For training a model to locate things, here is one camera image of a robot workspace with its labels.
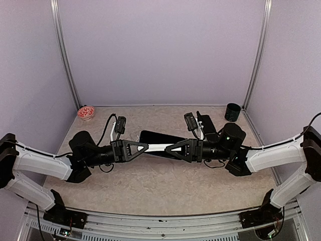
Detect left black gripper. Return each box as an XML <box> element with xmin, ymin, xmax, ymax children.
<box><xmin>84</xmin><ymin>139</ymin><xmax>149</xmax><ymax>167</ymax></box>

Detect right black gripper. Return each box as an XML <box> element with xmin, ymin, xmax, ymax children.
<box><xmin>164</xmin><ymin>138</ymin><xmax>233</xmax><ymax>163</ymax></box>

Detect teal-edged smartphone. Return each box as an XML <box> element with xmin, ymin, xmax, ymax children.
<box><xmin>206</xmin><ymin>133</ymin><xmax>219</xmax><ymax>142</ymax></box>

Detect blue-edged smartphone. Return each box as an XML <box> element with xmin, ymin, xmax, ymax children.
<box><xmin>139</xmin><ymin>130</ymin><xmax>186</xmax><ymax>160</ymax></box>

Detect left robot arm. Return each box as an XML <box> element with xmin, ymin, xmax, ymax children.
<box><xmin>1</xmin><ymin>131</ymin><xmax>148</xmax><ymax>223</ymax></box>

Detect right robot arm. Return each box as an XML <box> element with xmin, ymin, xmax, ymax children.
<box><xmin>165</xmin><ymin>123</ymin><xmax>320</xmax><ymax>223</ymax></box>

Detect dark green cup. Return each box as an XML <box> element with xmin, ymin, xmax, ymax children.
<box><xmin>224</xmin><ymin>103</ymin><xmax>241</xmax><ymax>122</ymax></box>

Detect red white patterned bowl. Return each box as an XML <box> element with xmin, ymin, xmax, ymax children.
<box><xmin>77</xmin><ymin>105</ymin><xmax>95</xmax><ymax>121</ymax></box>

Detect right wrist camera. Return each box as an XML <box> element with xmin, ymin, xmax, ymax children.
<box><xmin>184</xmin><ymin>112</ymin><xmax>205</xmax><ymax>140</ymax></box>

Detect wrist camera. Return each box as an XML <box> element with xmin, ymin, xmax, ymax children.
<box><xmin>184</xmin><ymin>112</ymin><xmax>205</xmax><ymax>140</ymax></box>
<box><xmin>110</xmin><ymin>116</ymin><xmax>126</xmax><ymax>142</ymax></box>

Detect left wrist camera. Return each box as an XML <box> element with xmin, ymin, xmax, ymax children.
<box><xmin>110</xmin><ymin>116</ymin><xmax>126</xmax><ymax>142</ymax></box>

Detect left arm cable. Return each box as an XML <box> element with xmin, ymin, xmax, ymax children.
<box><xmin>96</xmin><ymin>113</ymin><xmax>118</xmax><ymax>146</ymax></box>

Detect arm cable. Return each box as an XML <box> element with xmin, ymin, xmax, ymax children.
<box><xmin>96</xmin><ymin>113</ymin><xmax>118</xmax><ymax>146</ymax></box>
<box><xmin>293</xmin><ymin>112</ymin><xmax>321</xmax><ymax>141</ymax></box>

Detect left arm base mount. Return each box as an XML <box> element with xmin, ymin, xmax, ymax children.
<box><xmin>43</xmin><ymin>189</ymin><xmax>87</xmax><ymax>229</ymax></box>

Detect front aluminium rail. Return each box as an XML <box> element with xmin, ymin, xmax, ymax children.
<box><xmin>17</xmin><ymin>200</ymin><xmax>309</xmax><ymax>241</ymax></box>

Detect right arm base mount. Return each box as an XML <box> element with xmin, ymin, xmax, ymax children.
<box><xmin>239</xmin><ymin>189</ymin><xmax>283</xmax><ymax>228</ymax></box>

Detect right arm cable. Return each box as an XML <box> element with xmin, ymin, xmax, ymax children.
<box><xmin>293</xmin><ymin>112</ymin><xmax>321</xmax><ymax>141</ymax></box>

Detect right aluminium frame post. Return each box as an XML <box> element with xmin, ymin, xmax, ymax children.
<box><xmin>243</xmin><ymin>0</ymin><xmax>272</xmax><ymax>112</ymax></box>

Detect aluminium frame post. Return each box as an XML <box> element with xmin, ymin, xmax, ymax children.
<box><xmin>50</xmin><ymin>0</ymin><xmax>82</xmax><ymax>109</ymax></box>
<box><xmin>243</xmin><ymin>0</ymin><xmax>272</xmax><ymax>112</ymax></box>

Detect left aluminium frame post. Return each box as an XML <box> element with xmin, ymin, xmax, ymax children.
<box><xmin>50</xmin><ymin>0</ymin><xmax>82</xmax><ymax>109</ymax></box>

